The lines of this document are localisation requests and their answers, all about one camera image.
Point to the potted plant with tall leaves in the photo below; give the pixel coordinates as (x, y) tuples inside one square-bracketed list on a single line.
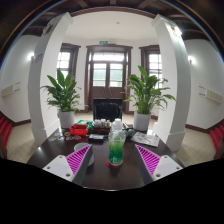
[(145, 93)]

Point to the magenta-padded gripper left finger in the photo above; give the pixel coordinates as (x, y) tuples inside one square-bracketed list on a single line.
[(63, 166)]

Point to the red plastic box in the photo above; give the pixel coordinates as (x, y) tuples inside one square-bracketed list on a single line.
[(79, 130)]

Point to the white mug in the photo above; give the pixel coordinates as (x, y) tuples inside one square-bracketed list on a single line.
[(81, 146)]

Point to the white wall heater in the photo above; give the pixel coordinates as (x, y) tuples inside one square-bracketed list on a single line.
[(212, 95), (9, 90)]

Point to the tray with small jars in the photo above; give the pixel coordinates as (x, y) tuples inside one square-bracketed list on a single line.
[(101, 125)]

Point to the green exit sign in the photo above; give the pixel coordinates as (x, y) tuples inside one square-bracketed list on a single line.
[(103, 42)]

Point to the printed magazine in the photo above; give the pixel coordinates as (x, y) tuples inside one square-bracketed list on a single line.
[(145, 139)]

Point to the potted plant with short leaves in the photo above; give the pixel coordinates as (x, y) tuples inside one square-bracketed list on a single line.
[(63, 95)]

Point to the black chair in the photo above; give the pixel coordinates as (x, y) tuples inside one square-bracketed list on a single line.
[(106, 108)]

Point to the red stairs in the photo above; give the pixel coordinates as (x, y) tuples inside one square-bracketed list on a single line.
[(6, 128), (217, 135)]

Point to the brown framed window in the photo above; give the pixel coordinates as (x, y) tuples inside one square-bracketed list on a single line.
[(154, 63), (64, 60)]

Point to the clear bottle with green drink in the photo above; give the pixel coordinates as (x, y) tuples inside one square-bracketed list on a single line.
[(116, 146)]

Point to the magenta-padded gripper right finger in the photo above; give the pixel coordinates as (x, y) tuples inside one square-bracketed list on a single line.
[(163, 166)]

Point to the grey microphone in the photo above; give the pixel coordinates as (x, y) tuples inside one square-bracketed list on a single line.
[(130, 132)]

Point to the small black flat device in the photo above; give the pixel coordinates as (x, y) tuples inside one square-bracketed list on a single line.
[(96, 137)]

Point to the brown wooden glazed door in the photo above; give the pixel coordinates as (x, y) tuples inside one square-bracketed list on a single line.
[(108, 93)]

